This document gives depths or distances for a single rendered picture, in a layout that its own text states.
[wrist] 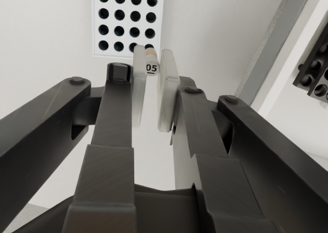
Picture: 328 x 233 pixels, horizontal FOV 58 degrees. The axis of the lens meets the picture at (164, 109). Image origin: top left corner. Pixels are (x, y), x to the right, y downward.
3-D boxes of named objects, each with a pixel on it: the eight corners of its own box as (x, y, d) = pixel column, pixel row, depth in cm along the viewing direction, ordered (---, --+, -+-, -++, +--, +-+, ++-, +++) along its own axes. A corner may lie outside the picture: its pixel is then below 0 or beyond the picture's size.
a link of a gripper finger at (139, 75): (139, 130, 16) (125, 129, 15) (140, 85, 22) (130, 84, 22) (147, 75, 14) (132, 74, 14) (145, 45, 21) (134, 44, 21)
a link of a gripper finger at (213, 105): (180, 107, 13) (244, 115, 14) (173, 74, 18) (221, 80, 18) (174, 136, 14) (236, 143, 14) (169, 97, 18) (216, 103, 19)
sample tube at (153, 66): (156, 61, 25) (158, 78, 21) (142, 59, 25) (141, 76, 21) (158, 47, 25) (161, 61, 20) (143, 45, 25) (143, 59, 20)
